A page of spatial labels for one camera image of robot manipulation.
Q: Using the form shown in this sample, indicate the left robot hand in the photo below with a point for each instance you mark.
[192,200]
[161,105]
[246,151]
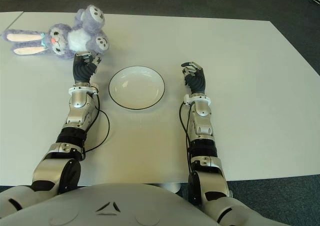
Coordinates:
[82,71]

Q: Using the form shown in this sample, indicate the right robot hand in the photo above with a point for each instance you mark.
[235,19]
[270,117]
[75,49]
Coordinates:
[197,82]

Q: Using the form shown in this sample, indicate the purple plush bunny doll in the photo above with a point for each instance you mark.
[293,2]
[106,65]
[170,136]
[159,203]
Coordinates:
[77,36]

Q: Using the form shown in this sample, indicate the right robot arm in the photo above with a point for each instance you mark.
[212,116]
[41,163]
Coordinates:
[202,121]

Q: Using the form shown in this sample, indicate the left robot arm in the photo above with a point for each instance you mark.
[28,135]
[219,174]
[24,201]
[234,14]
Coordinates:
[77,106]

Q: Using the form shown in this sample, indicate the white plate with black rim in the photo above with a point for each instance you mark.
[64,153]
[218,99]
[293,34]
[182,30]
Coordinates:
[136,87]

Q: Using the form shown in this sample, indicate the grey robot torso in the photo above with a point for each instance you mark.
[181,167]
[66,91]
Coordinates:
[107,206]

